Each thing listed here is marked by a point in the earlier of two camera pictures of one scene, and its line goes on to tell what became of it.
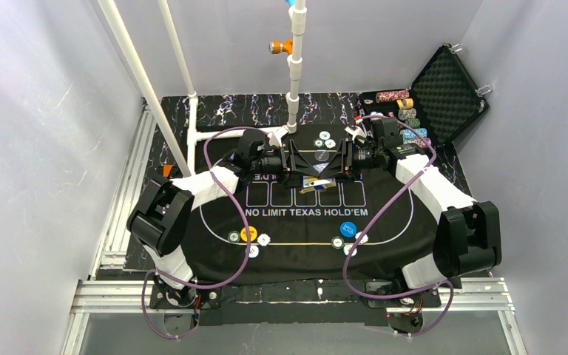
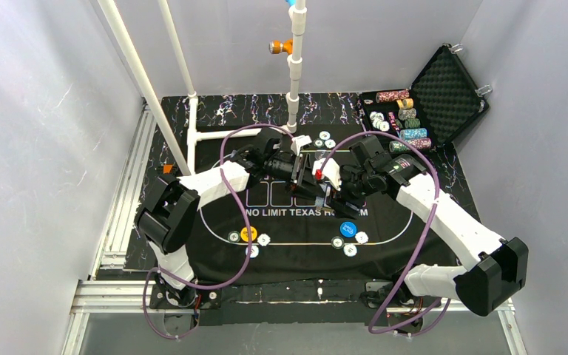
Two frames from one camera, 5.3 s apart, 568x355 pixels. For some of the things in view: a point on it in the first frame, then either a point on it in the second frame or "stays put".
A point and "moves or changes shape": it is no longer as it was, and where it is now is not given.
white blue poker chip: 330,143 stays put
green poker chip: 337,242 stays put
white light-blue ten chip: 347,248 stays put
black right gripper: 346,160 -> 342,186
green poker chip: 319,143 stays put
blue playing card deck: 316,183 moves or changes shape
